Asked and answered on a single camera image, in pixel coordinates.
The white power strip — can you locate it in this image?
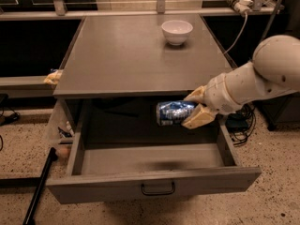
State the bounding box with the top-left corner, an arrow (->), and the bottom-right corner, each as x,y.
226,0 -> 252,16

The black cable bundle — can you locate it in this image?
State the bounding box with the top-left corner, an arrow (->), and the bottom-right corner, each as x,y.
225,103 -> 257,147

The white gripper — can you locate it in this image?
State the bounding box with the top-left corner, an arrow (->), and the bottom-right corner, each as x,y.
182,73 -> 242,129

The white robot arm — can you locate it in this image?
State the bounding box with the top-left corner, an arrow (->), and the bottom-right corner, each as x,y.
182,35 -> 300,129

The black cable on left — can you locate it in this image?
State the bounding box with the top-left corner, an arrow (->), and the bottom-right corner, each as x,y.
0,93 -> 21,152

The metal frame rail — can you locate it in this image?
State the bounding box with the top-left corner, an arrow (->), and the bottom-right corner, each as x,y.
0,6 -> 282,22

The yellow crumpled snack bag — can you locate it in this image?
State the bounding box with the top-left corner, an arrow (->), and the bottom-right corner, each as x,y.
44,69 -> 63,85

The black pole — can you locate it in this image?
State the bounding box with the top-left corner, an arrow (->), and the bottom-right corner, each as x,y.
22,147 -> 58,225

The white ceramic bowl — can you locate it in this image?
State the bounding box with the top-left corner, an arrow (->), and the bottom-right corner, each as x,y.
161,20 -> 193,46

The grey cabinet counter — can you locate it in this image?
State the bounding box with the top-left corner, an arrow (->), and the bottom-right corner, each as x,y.
53,14 -> 234,98

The clear plastic bag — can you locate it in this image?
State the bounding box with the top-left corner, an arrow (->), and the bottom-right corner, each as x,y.
43,100 -> 74,158

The black drawer handle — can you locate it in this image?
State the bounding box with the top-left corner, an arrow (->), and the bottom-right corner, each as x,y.
141,182 -> 176,196

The white power cable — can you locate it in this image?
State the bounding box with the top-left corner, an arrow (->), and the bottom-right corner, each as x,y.
222,12 -> 249,55

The grey open top drawer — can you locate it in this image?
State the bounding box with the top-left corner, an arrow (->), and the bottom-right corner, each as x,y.
47,98 -> 262,203

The blue pepsi can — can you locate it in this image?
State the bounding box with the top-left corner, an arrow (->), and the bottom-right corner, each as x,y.
157,100 -> 197,126

